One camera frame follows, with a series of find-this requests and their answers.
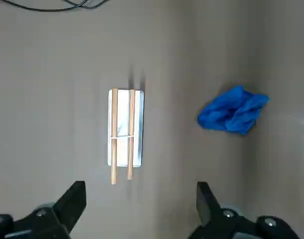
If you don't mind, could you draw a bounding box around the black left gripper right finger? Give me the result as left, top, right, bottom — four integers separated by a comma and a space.
189, 182, 302, 239

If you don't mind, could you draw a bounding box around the blue rag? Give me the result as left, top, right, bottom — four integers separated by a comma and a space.
197, 85, 271, 136

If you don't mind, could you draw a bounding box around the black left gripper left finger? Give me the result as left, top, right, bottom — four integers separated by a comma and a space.
0, 181, 88, 239

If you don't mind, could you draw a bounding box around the long black cable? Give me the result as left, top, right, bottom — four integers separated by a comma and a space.
0, 0, 92, 12
64, 0, 110, 9

